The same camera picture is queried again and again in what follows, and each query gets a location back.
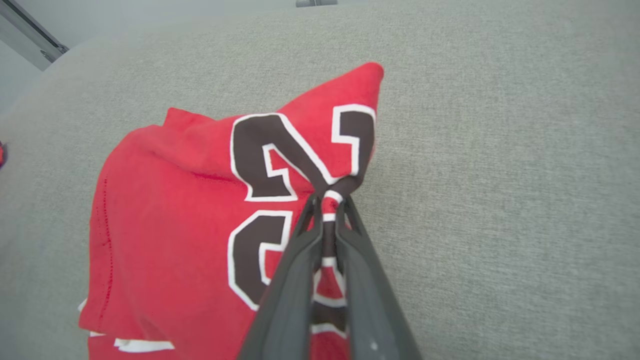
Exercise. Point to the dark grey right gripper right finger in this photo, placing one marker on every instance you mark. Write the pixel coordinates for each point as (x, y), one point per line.
(372, 310)

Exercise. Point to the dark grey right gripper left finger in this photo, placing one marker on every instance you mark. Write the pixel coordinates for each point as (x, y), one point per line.
(290, 300)

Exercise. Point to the red jersey with white trim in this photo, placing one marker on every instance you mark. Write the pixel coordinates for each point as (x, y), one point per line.
(175, 225)

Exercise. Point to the grey slotted partition frame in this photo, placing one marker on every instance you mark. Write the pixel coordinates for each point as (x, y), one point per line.
(25, 32)

